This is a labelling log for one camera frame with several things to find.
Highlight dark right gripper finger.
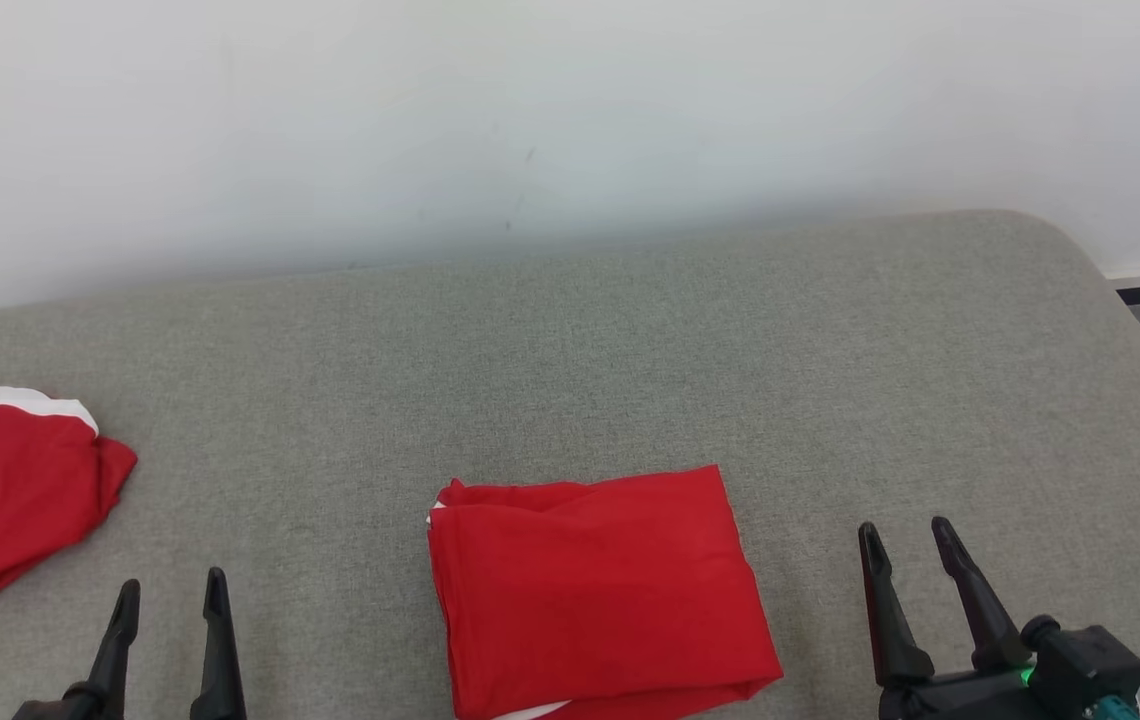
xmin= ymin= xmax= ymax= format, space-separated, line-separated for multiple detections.
xmin=930 ymin=515 xmax=1032 ymax=672
xmin=857 ymin=521 xmax=935 ymax=689

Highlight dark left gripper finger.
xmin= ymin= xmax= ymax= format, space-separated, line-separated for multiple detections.
xmin=64 ymin=577 xmax=142 ymax=720
xmin=190 ymin=566 xmax=247 ymax=720

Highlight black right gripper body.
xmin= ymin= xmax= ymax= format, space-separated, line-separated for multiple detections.
xmin=877 ymin=665 xmax=1062 ymax=720

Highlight red shorts white side stripes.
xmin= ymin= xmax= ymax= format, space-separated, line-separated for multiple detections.
xmin=0 ymin=386 xmax=140 ymax=624

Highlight red Bulls 23 jersey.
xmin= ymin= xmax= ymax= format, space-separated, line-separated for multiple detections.
xmin=426 ymin=463 xmax=785 ymax=720

